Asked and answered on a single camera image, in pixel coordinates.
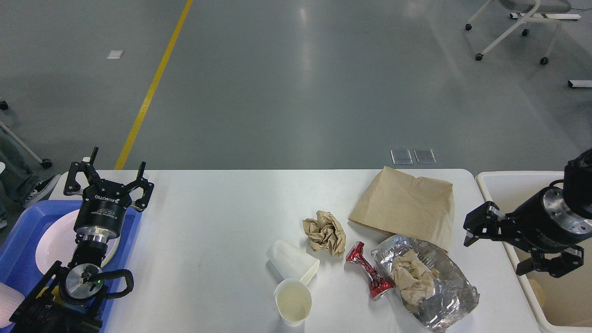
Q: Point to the pink mug dark inside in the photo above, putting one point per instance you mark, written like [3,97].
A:
[10,299]

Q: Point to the brown paper bag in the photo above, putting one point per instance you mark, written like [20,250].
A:
[399,203]

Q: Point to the crushed red can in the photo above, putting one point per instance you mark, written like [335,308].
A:
[378,286]

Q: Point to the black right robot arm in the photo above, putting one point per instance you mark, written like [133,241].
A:
[577,187]

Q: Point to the white cart frame left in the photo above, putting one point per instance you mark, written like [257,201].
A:
[44,163]

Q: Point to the white paper cup lying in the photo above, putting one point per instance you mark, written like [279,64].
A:
[292,262]

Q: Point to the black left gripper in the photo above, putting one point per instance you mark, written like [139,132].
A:
[102,213]

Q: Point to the clear floor plate right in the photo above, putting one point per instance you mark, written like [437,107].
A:
[425,156]

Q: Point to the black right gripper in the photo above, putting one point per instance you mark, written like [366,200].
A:
[545,221]

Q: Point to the white office chair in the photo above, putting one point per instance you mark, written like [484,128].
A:
[534,11]

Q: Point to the silver foil bag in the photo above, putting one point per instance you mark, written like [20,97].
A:
[453,296]

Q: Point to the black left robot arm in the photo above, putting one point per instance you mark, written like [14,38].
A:
[68,298]

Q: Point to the light green plate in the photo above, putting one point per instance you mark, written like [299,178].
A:
[111,249]

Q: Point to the white paper cup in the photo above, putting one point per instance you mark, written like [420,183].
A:
[293,301]
[292,262]

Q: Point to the clear floor plate left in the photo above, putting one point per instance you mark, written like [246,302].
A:
[401,157]

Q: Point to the pink plate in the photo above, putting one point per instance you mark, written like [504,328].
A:
[57,243]

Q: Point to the crumpled tissue in bag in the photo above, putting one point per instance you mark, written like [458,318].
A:
[415,281]

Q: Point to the crumpled brown paper ball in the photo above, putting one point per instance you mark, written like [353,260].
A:
[325,232]

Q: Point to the person in jeans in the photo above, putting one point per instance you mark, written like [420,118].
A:
[19,181]

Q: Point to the clear floor plate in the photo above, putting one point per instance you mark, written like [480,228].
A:
[401,157]
[425,156]

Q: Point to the white bar on floor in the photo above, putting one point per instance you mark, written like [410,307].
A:
[580,83]

